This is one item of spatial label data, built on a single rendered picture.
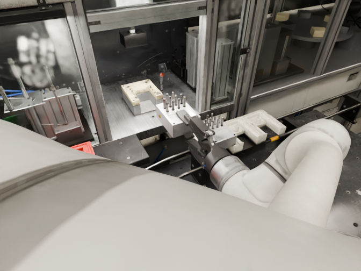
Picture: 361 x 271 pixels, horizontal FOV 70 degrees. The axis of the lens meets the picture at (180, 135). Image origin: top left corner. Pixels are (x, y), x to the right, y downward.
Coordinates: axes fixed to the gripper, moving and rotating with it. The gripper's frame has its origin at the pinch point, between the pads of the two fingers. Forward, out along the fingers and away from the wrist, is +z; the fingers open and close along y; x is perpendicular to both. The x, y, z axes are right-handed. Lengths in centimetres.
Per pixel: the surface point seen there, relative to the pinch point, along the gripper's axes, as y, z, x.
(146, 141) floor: -105, 112, -23
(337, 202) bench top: -36, -31, -52
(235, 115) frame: -20.7, 18.4, -36.5
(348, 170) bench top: -36, -22, -70
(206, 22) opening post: 22.3, 18.7, -18.0
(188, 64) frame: -2.3, 40.8, -24.0
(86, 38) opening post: 23.6, 18.8, 20.3
